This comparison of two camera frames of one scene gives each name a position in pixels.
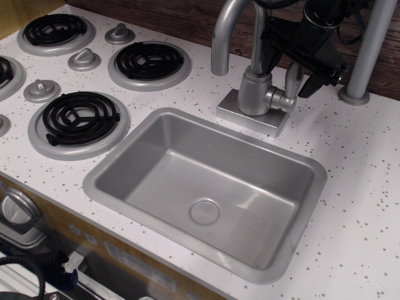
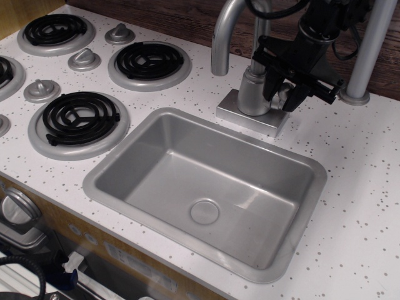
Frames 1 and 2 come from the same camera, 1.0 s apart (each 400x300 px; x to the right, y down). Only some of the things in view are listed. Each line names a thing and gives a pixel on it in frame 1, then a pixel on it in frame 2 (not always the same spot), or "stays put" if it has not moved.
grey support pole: (371, 45) stays put
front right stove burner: (79, 126) stays put
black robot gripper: (311, 45) to (302, 61)
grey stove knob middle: (84, 60) stays put
